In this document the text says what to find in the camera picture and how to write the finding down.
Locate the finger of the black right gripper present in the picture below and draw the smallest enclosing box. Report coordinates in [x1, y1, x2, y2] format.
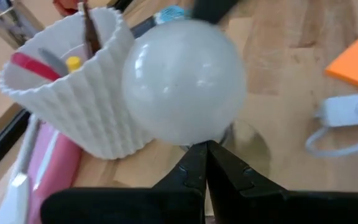
[191, 0, 239, 25]

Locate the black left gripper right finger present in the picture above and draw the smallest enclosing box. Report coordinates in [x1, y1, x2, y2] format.
[206, 139, 358, 224]

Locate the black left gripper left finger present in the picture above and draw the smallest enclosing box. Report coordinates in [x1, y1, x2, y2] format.
[40, 140, 208, 224]

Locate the white round lightbulb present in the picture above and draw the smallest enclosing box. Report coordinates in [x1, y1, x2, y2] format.
[121, 19, 247, 146]

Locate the white lamp cable with switch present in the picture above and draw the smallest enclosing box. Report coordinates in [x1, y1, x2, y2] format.
[305, 91, 358, 158]

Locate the brown pen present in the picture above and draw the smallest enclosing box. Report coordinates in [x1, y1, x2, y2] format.
[82, 1, 102, 58]

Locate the white textured pen cup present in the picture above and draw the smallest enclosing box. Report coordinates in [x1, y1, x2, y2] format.
[0, 6, 155, 160]

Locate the yellow marker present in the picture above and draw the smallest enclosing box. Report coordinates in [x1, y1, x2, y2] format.
[65, 55, 83, 74]

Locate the orange sticky note pad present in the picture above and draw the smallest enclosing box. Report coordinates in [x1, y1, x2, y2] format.
[324, 32, 358, 91]

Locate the grey pen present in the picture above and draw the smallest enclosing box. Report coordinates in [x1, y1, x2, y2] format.
[38, 48, 70, 77]

